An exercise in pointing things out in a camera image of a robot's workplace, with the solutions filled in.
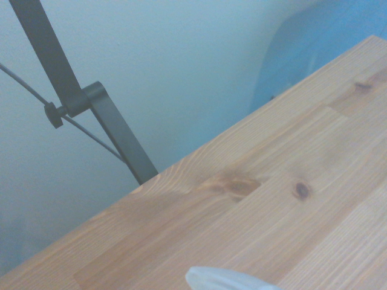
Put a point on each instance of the clear yellow sanitizer pump bottle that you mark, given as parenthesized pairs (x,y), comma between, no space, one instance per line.
(223,279)

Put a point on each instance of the dark metal camera stand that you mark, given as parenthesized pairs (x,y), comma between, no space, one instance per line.
(60,66)

